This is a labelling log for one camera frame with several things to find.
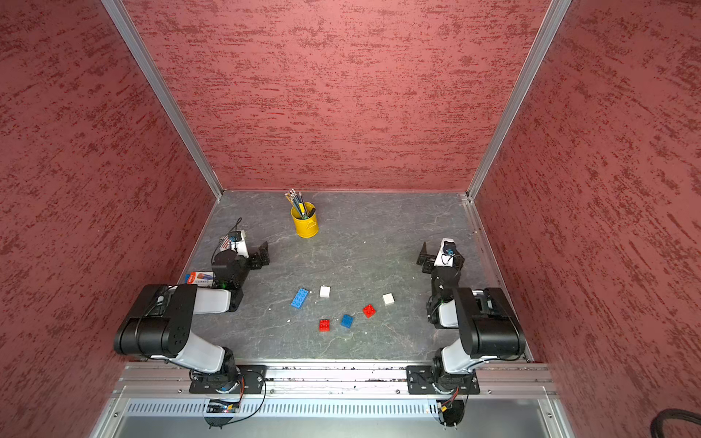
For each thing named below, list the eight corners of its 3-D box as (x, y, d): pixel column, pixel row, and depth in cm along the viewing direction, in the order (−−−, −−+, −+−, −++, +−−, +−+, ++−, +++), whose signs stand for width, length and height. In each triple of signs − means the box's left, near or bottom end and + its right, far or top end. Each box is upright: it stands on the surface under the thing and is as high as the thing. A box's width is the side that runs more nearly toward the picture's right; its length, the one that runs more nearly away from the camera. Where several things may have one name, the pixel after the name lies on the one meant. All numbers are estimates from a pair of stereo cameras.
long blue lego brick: (290, 305, 90) (289, 303, 88) (299, 288, 94) (298, 285, 92) (300, 309, 89) (299, 307, 88) (309, 292, 93) (308, 289, 92)
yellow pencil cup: (293, 237, 107) (288, 220, 99) (297, 218, 113) (292, 201, 105) (318, 237, 107) (314, 220, 99) (320, 219, 114) (317, 201, 105)
